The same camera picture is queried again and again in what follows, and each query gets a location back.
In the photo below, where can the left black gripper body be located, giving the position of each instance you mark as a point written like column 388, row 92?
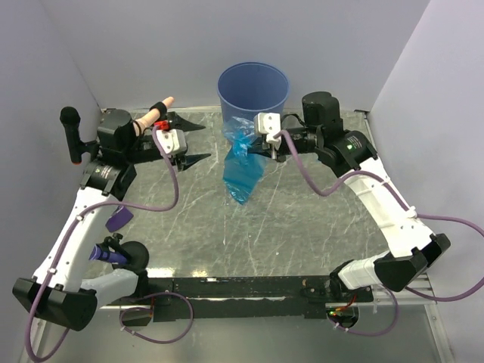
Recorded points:
column 143, row 150

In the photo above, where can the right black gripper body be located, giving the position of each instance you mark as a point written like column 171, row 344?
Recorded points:
column 304, row 141

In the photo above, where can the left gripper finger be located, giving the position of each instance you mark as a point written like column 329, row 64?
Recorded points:
column 178, row 122
column 188, row 161

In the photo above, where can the blue trash bag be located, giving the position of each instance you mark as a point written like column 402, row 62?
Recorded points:
column 242, row 170

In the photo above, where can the blue plastic trash bin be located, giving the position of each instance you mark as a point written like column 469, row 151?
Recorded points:
column 249, row 88

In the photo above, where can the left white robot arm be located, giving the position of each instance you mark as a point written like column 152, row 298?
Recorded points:
column 81, row 273

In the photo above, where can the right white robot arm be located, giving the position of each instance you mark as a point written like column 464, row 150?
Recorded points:
column 412, row 246

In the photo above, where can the beige microphone on stand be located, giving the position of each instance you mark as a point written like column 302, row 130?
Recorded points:
column 157, row 112

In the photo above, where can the purple clear box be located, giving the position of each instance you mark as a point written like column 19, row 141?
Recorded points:
column 121, row 216

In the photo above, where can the black microphone on stand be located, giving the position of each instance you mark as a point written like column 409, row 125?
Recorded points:
column 70, row 120

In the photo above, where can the purple microphone on stand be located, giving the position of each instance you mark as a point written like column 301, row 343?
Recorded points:
column 131, row 255

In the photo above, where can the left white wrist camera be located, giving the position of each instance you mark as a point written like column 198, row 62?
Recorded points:
column 171, row 140

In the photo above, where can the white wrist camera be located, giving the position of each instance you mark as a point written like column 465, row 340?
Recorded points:
column 268, row 126
column 171, row 140

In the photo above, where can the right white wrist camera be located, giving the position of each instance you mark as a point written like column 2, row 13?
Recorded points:
column 268, row 126

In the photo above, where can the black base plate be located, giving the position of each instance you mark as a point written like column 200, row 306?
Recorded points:
column 309, row 296

